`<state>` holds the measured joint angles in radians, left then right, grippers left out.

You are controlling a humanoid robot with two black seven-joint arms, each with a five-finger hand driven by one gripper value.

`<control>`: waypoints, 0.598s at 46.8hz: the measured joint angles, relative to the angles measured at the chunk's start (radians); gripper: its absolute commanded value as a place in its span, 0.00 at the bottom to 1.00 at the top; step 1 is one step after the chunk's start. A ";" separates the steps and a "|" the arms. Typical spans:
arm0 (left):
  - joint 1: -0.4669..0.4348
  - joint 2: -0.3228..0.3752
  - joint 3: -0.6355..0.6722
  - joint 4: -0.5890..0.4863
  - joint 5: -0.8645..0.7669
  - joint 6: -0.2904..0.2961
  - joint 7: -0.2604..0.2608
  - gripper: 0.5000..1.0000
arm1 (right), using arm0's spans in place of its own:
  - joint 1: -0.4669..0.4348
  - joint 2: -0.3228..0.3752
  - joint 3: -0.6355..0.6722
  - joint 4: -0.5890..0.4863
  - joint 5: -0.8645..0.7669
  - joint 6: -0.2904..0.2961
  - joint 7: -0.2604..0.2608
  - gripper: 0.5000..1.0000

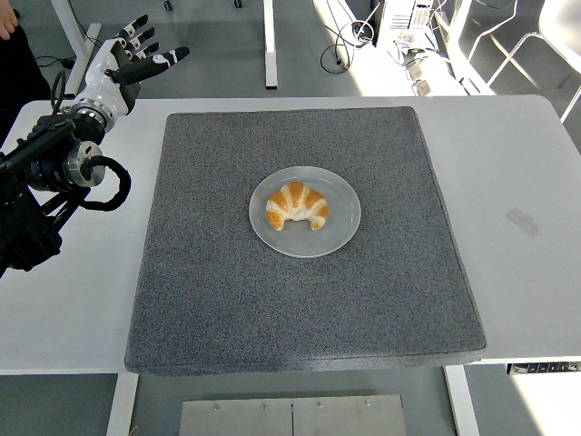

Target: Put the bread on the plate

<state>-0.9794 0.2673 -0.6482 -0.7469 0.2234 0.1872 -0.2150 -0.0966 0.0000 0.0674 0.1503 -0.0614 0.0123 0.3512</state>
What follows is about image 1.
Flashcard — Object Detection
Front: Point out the grey metal plate with screws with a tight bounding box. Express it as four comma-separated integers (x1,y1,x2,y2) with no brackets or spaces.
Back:
179,398,294,436
291,394,408,436

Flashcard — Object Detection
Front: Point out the white background desk leg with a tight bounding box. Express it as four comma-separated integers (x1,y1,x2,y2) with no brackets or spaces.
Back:
262,0,279,90
51,0,103,99

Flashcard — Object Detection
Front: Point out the black floor cable loop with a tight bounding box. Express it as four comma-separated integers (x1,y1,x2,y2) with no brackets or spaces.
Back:
320,17,379,72

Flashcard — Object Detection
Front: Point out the grey speckled mat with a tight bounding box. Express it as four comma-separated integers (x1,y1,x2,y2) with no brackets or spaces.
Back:
123,106,487,377

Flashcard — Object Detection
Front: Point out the black cable with adapter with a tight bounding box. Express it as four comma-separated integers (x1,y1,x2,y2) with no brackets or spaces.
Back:
34,37,103,70

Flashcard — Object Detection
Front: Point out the light grey round plate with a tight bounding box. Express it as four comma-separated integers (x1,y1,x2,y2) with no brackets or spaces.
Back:
248,165,363,259

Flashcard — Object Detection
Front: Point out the person's hand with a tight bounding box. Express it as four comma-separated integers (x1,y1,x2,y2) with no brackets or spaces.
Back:
0,8,22,41

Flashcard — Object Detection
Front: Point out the person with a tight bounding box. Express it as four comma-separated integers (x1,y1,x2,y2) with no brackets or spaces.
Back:
0,22,52,143

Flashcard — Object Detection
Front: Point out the table height control panel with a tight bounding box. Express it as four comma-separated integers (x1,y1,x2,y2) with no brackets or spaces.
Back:
507,362,581,376

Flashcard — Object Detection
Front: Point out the white table leg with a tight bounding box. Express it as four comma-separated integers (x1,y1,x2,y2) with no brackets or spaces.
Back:
443,365,481,436
104,372,140,436

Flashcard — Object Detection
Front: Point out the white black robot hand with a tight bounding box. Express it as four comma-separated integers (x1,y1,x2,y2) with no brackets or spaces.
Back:
72,14,191,117

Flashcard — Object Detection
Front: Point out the golden croissant bread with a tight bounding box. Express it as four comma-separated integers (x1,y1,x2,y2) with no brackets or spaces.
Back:
265,180,330,232

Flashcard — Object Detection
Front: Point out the white wire frame chair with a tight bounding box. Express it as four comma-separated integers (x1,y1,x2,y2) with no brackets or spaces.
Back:
467,0,581,124

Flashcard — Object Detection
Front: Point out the white computer tower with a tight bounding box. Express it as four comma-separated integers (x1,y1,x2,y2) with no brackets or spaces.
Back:
376,0,439,49

